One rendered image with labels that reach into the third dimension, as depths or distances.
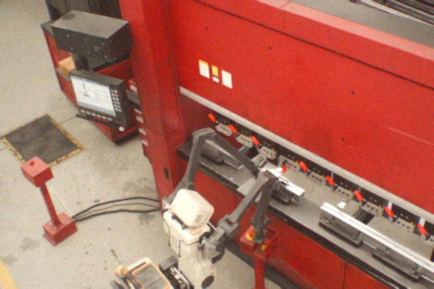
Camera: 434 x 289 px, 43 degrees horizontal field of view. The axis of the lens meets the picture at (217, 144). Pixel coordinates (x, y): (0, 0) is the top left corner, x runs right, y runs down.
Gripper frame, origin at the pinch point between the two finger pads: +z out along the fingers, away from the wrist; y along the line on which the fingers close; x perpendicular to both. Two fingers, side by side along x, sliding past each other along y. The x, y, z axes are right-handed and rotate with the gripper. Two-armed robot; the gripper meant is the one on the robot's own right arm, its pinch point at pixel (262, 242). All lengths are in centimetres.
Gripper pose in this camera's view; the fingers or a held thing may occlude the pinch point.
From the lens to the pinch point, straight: 370.8
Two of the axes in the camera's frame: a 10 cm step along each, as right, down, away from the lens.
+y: 5.4, -7.2, 4.4
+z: 2.1, 6.1, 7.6
